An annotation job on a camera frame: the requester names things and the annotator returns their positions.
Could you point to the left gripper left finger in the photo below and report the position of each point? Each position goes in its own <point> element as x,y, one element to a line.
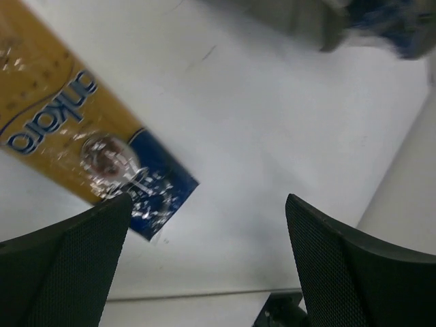
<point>61,275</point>

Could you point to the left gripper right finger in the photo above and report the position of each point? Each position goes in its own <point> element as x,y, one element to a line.
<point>350,278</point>

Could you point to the pasta bag blue-yellow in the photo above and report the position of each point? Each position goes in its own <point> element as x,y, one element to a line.
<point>407,26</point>
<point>59,119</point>

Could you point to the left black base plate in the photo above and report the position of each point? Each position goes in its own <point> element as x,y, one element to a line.
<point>282,309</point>

